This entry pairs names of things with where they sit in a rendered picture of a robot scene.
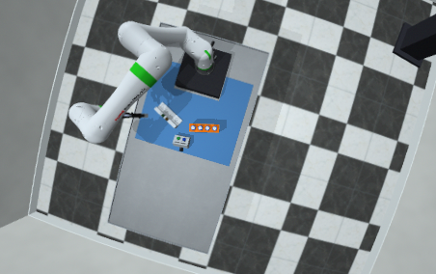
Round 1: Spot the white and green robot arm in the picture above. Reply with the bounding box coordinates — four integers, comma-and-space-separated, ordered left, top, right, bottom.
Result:
68, 21, 217, 143

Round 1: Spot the orange tube rack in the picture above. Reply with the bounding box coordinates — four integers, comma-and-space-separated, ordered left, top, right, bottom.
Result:
189, 123, 219, 133

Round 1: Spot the blue bench mat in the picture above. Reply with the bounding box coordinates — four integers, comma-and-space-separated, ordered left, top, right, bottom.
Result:
135, 62, 254, 166

